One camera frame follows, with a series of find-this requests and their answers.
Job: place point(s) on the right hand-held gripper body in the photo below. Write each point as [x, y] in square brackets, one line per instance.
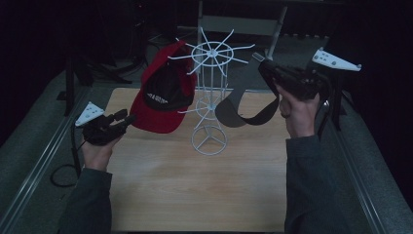
[298, 83]

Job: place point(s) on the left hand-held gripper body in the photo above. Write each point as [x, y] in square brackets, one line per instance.
[102, 131]

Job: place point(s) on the red cap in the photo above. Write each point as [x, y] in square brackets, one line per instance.
[152, 122]

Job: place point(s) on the grey cap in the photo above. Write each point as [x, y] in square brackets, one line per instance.
[232, 112]

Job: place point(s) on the person's left hand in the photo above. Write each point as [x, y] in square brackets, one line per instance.
[97, 156]

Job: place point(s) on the person's right hand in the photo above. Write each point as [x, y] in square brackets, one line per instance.
[300, 118]

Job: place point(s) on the black stand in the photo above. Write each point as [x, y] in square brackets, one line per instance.
[69, 87]
[337, 97]

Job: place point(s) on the grey metal stand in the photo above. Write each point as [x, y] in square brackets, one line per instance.
[240, 25]

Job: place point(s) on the aluminium frame rail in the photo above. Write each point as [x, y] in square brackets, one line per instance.
[363, 182]
[35, 169]

